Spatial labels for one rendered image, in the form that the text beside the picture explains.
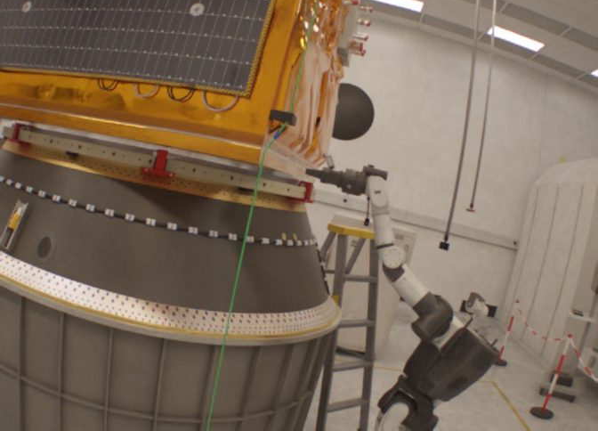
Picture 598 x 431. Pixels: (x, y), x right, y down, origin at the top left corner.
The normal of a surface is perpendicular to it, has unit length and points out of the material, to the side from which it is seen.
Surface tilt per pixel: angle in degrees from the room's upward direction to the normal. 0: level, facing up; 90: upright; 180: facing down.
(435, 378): 69
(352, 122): 90
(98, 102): 96
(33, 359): 90
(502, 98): 90
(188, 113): 102
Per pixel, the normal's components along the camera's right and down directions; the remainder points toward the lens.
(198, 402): 0.51, 0.16
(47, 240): 0.03, -0.43
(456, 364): -0.71, -0.50
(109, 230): 0.25, -0.37
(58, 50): -0.14, 0.02
